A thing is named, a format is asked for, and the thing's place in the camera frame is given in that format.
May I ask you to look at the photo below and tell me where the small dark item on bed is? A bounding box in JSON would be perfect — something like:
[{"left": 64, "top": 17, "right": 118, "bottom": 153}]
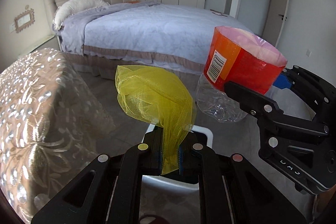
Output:
[{"left": 211, "top": 11, "right": 228, "bottom": 17}]

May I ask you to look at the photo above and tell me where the yellow mesh netting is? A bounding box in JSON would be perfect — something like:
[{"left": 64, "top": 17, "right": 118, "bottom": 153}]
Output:
[{"left": 115, "top": 65, "right": 197, "bottom": 174}]

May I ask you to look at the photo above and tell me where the framed wall switch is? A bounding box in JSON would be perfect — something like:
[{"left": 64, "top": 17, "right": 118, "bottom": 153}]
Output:
[{"left": 14, "top": 8, "right": 35, "bottom": 34}]

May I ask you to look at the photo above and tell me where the white nightstand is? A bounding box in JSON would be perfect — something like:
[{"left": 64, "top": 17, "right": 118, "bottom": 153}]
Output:
[{"left": 17, "top": 35, "right": 60, "bottom": 59}]

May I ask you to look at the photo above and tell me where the embroidered beige tablecloth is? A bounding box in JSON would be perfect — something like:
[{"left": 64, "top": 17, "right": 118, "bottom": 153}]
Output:
[{"left": 1, "top": 48, "right": 115, "bottom": 223}]

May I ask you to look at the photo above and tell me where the clear bottle red label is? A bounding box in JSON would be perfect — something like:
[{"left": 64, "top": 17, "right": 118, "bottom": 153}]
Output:
[{"left": 196, "top": 26, "right": 288, "bottom": 122}]

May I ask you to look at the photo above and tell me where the bed with lavender cover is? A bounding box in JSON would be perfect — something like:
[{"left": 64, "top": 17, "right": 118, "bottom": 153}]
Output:
[{"left": 52, "top": 1, "right": 248, "bottom": 75}]

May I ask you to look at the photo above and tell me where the white trash bin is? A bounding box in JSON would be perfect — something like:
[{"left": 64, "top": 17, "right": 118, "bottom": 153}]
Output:
[{"left": 140, "top": 123, "right": 214, "bottom": 196}]

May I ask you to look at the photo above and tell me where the white door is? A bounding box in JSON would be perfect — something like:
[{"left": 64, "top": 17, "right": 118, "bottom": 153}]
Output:
[{"left": 261, "top": 0, "right": 289, "bottom": 47}]

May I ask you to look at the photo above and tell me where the white pillow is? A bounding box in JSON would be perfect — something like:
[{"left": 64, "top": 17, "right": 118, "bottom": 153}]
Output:
[{"left": 52, "top": 0, "right": 110, "bottom": 31}]

